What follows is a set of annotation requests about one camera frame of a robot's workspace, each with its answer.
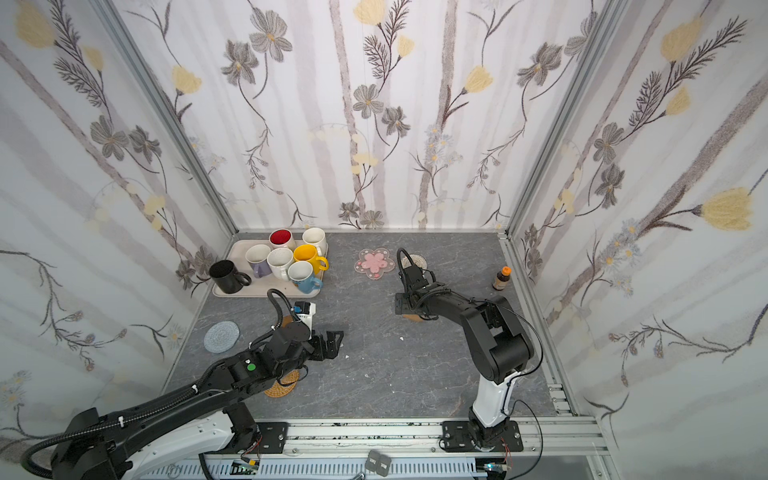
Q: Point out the black mug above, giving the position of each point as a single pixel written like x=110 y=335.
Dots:
x=228 y=278

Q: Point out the grey blue round coaster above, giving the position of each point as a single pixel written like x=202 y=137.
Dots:
x=221 y=337

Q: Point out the white mug back right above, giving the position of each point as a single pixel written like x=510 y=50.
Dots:
x=317 y=237

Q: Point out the beige plastic tray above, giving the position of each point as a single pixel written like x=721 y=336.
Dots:
x=259 y=286

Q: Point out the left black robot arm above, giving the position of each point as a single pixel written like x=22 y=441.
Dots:
x=206 y=416

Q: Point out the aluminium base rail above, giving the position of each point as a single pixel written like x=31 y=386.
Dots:
x=413 y=448

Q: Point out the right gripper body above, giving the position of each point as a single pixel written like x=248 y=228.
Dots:
x=411 y=288

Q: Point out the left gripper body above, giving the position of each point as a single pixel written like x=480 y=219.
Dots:
x=321 y=345

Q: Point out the pink cherry blossom coaster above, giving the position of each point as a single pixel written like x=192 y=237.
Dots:
x=374 y=263

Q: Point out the blue mug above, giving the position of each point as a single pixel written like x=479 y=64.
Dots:
x=301 y=274

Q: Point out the white braided round coaster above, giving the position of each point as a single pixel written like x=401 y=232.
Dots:
x=414 y=259

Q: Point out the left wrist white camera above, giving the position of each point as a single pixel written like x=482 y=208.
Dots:
x=304 y=312

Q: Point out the woven rattan round coaster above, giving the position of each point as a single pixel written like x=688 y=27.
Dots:
x=284 y=386

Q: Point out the lavender mug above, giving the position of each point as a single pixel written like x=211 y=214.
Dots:
x=257 y=258

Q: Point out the red interior white mug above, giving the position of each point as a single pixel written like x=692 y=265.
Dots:
x=282 y=238

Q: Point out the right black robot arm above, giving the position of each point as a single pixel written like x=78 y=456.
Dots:
x=499 y=346

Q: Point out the yellow mug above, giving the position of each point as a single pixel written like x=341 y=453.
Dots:
x=310 y=253

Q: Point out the white mug centre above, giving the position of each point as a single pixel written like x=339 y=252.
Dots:
x=279 y=261

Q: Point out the small brown bottle orange cap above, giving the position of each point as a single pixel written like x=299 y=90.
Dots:
x=502 y=278

